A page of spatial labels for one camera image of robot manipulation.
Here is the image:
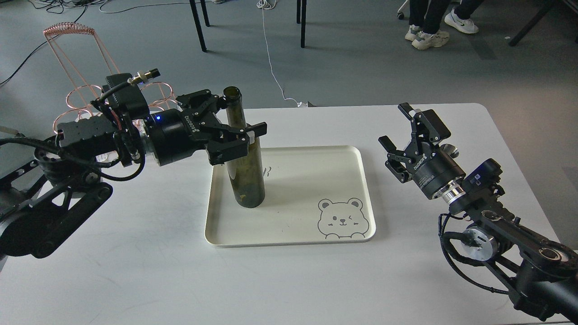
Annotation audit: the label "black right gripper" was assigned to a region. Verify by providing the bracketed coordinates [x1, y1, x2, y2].
[378, 102, 465, 200]

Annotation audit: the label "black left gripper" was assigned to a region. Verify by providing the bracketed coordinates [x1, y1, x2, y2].
[147, 90, 268, 166]

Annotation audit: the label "dark green wine bottle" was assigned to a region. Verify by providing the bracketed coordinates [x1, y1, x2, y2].
[223, 86, 266, 208]

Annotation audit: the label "silver metal jigger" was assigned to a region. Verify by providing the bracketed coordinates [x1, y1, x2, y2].
[440, 143, 460, 159]

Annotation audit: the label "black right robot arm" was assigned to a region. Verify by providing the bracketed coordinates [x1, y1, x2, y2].
[378, 103, 578, 323]

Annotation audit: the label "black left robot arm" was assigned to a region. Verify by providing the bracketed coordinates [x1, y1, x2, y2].
[0, 69, 268, 259]

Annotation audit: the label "person's white sneaker near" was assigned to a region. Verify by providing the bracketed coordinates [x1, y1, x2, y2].
[411, 30, 449, 50]

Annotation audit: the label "person's white sneaker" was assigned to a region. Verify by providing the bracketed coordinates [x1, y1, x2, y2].
[404, 25, 422, 42]
[444, 11, 479, 34]
[411, 30, 449, 50]

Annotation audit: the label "cream bear serving tray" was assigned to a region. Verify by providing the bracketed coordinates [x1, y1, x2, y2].
[205, 145, 376, 247]

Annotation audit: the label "person's white sneaker left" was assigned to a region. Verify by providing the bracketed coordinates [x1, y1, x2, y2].
[404, 25, 422, 42]

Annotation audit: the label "black table legs left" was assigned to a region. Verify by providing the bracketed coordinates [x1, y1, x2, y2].
[189, 0, 210, 53]

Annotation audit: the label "black table legs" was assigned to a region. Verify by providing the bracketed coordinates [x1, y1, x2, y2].
[189, 0, 210, 53]
[296, 0, 308, 49]

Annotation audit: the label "person's white sneaker far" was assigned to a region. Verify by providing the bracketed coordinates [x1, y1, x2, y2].
[444, 11, 479, 34]

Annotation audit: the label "black table legs right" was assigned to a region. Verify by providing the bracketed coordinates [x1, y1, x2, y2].
[296, 0, 308, 49]

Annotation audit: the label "white floor cable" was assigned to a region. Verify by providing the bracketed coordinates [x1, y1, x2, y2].
[256, 0, 308, 108]

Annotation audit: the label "copper wire wine rack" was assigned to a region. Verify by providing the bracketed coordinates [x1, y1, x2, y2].
[43, 23, 181, 136]

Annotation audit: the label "black floor cables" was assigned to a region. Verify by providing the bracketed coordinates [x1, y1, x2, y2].
[0, 0, 217, 86]

